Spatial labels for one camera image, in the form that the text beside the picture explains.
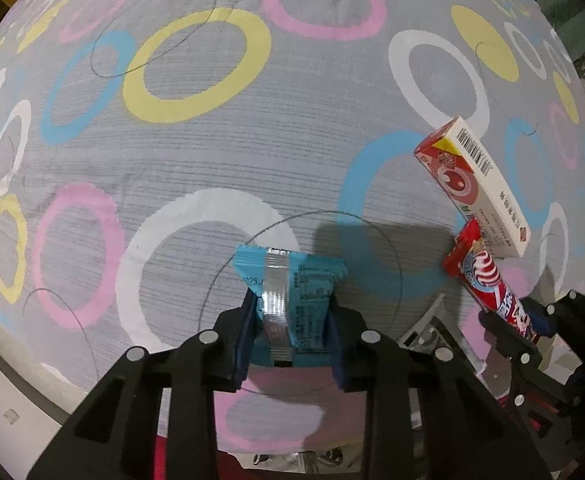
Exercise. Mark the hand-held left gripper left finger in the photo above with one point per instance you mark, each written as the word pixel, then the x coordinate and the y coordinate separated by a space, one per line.
pixel 246 340

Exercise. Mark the blue snack packet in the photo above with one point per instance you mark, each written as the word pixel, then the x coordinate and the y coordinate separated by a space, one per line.
pixel 297 290

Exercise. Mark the bed with circle-patterned sheet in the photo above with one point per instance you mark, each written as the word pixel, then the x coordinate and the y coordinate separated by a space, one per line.
pixel 272 135

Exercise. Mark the red and white box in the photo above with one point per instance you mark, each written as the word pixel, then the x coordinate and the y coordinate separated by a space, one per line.
pixel 492 195

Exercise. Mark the red snack wrapper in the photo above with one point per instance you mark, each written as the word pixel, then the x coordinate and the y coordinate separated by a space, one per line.
pixel 482 275

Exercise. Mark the clear blister pack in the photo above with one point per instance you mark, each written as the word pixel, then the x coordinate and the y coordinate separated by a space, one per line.
pixel 440 327

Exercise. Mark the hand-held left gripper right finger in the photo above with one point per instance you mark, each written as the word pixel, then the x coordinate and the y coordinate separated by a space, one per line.
pixel 336 350

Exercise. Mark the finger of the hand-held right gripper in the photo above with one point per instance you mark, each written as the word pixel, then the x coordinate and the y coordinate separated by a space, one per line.
pixel 514 350
pixel 542 322

